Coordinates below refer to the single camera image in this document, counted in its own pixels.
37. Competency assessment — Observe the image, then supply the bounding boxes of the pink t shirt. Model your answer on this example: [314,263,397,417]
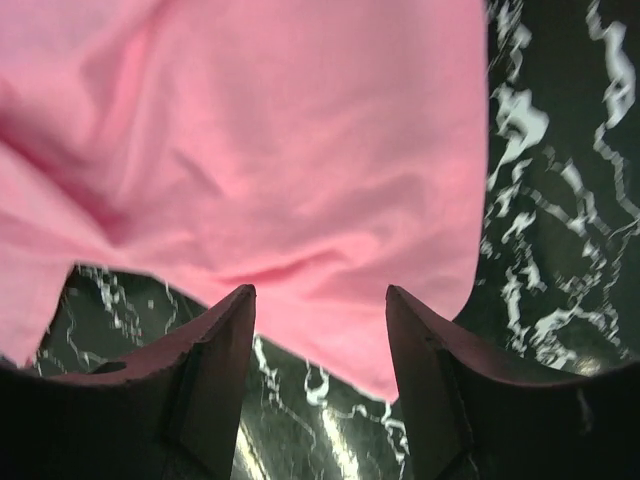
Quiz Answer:
[1,1,488,401]

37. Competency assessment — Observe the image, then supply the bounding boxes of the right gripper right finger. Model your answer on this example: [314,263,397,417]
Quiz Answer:
[386,285,639,480]

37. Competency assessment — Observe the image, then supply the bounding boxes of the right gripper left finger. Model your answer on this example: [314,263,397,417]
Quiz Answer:
[1,285,256,479]

